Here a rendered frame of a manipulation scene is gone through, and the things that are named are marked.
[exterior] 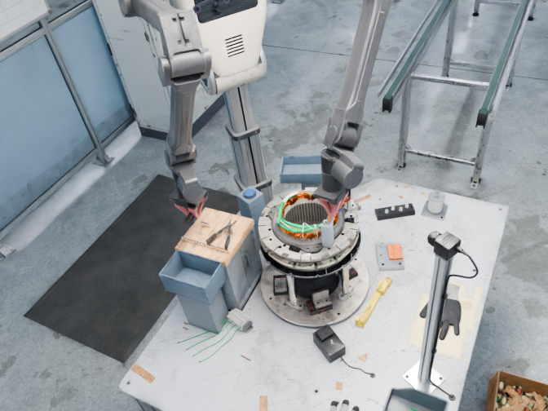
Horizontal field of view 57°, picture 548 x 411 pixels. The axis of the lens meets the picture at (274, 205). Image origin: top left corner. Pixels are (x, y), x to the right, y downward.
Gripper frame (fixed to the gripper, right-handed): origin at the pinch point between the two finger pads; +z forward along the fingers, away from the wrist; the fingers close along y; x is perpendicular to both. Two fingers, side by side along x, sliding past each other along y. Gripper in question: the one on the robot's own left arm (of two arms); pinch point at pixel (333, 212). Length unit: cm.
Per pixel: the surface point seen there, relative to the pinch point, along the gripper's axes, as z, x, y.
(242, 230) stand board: 17.5, 32.2, -3.2
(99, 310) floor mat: 120, 146, -8
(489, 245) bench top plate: 43, -34, 55
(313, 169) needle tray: 18, 30, 38
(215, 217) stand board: 17.1, 44.1, -2.5
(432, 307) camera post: 10.8, -33.0, -9.5
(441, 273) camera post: -3.7, -34.3, -11.6
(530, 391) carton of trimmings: 112, -62, 53
